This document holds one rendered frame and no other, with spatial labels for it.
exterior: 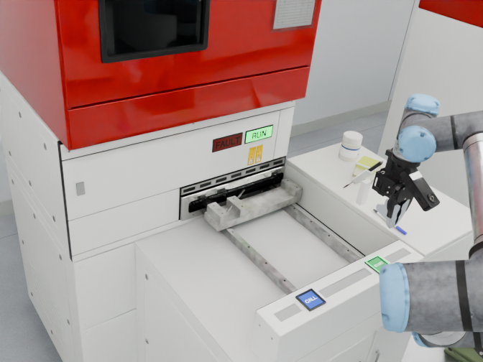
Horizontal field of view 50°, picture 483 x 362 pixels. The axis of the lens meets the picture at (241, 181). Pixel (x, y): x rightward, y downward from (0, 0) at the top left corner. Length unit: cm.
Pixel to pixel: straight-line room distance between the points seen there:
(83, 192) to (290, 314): 65
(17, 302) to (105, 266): 109
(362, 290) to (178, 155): 67
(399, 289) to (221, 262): 82
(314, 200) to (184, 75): 70
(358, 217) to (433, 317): 85
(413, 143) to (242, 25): 60
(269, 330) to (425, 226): 68
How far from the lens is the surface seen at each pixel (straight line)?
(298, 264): 165
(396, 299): 90
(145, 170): 155
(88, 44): 127
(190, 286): 153
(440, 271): 91
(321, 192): 180
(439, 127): 116
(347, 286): 142
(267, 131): 177
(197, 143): 161
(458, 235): 173
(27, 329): 260
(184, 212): 171
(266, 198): 182
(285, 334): 126
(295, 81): 169
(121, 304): 184
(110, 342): 195
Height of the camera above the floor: 189
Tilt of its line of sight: 32 degrees down
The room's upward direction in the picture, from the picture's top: 6 degrees clockwise
